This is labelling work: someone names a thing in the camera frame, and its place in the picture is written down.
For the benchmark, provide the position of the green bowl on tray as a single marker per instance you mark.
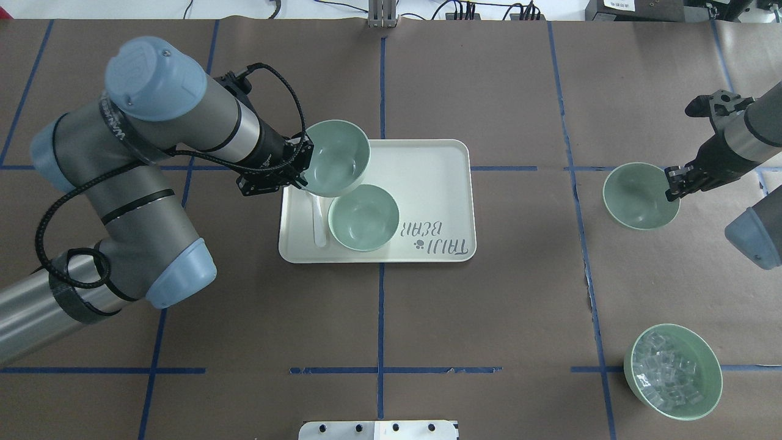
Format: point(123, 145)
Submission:
point(365, 219)

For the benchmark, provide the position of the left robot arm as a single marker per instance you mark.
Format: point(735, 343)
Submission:
point(157, 103)

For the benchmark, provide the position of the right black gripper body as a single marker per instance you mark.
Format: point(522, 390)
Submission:
point(712, 153)

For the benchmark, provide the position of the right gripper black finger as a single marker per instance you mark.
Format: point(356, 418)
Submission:
point(677, 182)

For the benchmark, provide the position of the aluminium frame post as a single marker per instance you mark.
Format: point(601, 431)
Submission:
point(382, 14)

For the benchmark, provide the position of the cream bear tray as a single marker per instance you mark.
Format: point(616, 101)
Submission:
point(430, 179)

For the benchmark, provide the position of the white plastic spoon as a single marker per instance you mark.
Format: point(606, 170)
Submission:
point(320, 229)

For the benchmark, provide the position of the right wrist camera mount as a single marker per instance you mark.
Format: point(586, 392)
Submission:
point(721, 107)

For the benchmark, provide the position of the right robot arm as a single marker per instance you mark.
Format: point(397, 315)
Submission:
point(747, 133)

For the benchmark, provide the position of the green bowl with ice cubes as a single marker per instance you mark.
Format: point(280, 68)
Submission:
point(674, 371)

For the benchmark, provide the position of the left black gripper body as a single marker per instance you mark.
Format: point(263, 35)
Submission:
point(269, 153)

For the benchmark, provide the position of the white pedestal base plate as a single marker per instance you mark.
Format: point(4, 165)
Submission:
point(380, 429)

